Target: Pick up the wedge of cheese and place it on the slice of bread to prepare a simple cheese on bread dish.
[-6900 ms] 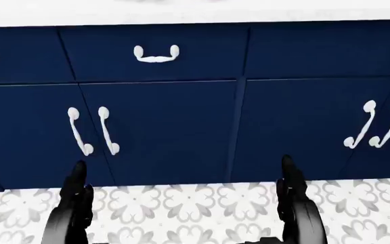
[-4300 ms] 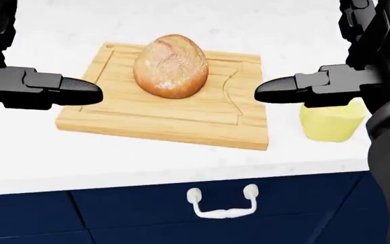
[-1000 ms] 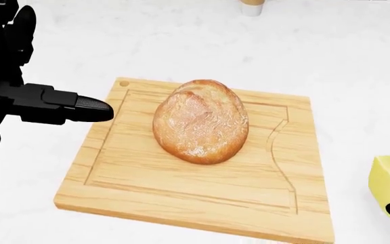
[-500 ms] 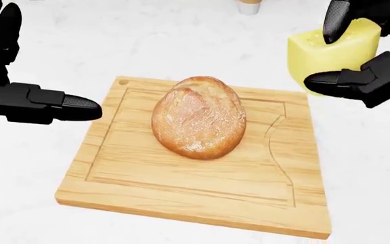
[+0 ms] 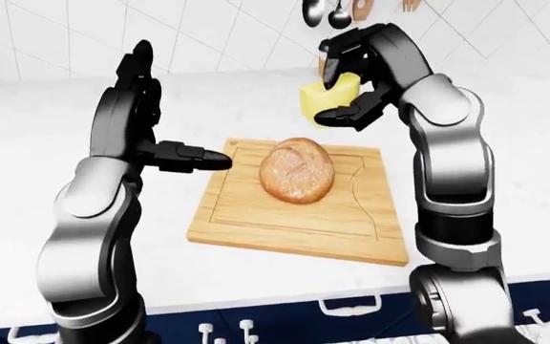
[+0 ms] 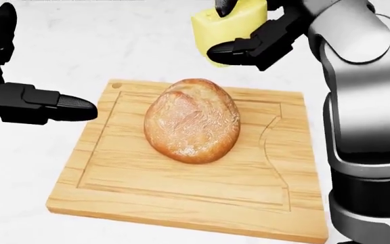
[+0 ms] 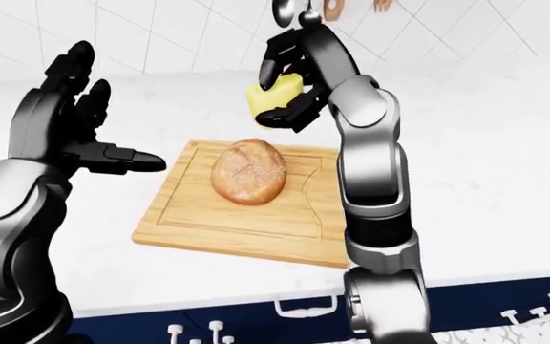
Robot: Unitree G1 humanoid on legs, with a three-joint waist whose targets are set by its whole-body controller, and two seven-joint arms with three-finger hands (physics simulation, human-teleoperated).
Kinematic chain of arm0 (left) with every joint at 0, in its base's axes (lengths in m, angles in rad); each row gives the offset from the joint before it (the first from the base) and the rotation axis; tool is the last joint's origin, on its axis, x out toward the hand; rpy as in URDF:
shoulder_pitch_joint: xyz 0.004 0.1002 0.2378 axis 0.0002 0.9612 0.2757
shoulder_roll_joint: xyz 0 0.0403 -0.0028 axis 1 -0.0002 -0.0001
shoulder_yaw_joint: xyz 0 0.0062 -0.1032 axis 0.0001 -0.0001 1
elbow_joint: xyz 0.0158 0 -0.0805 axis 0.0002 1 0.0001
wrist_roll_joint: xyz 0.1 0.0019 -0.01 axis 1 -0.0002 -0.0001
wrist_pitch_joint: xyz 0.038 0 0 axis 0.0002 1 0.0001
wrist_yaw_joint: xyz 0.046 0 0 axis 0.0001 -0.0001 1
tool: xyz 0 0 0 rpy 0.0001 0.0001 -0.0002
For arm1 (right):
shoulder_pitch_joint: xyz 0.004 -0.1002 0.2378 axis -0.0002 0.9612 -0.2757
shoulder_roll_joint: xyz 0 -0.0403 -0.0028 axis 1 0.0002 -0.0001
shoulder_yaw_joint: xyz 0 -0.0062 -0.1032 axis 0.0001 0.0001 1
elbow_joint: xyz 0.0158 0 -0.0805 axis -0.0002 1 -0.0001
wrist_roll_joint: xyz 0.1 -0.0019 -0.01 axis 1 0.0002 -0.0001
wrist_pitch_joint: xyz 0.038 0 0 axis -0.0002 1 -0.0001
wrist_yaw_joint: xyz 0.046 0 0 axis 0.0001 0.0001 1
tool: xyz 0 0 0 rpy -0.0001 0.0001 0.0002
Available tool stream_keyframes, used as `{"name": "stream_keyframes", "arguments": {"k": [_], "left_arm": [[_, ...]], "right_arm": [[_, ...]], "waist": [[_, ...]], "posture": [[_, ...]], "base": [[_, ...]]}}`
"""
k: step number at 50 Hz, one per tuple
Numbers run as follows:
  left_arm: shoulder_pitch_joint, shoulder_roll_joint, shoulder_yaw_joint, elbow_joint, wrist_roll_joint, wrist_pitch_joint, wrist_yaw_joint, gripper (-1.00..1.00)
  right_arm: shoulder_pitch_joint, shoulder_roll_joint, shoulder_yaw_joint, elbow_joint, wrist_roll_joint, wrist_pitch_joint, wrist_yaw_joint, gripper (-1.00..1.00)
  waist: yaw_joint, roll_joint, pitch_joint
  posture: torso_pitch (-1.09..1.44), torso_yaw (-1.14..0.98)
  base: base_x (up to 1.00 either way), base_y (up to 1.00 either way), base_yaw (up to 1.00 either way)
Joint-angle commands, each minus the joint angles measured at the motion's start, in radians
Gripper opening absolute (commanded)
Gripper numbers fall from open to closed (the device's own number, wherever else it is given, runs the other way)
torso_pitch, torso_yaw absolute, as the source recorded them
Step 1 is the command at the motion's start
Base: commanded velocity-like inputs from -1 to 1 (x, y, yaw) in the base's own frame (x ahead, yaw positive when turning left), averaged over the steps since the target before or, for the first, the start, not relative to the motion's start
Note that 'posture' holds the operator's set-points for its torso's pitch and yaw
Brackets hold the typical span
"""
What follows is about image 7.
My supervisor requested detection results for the white patterned cloth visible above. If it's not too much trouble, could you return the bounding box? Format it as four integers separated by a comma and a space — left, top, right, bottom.
439, 312, 550, 344

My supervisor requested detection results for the yellow cheese wedge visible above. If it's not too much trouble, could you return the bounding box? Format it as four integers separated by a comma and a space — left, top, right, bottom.
245, 72, 305, 118

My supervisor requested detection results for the wooden cutting board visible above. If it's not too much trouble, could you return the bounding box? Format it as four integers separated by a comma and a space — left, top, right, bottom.
131, 138, 352, 269

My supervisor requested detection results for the round brown bread slice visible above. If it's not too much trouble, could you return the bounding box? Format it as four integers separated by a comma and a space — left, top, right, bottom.
210, 138, 289, 206

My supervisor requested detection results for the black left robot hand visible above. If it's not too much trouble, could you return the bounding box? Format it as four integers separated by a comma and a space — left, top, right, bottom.
6, 40, 167, 180

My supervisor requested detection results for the hanging wooden utensil with hole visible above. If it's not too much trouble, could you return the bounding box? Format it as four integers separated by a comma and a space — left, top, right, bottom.
323, 0, 346, 22

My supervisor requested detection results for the hanging metal ladle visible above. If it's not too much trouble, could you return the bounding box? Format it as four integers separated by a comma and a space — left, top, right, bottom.
272, 0, 305, 28

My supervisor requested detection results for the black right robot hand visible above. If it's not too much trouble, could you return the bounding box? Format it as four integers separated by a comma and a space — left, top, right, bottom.
253, 23, 355, 135

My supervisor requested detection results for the hanging metal spoon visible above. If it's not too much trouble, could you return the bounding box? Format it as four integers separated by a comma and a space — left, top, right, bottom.
298, 0, 324, 29

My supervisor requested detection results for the white drawer handle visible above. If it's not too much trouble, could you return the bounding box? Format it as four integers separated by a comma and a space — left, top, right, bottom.
273, 293, 339, 319

